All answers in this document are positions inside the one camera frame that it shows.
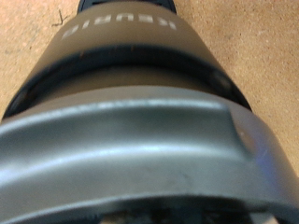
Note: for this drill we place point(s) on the black Keurig coffee machine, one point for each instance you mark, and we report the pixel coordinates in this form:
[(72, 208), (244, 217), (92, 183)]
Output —
[(124, 140)]

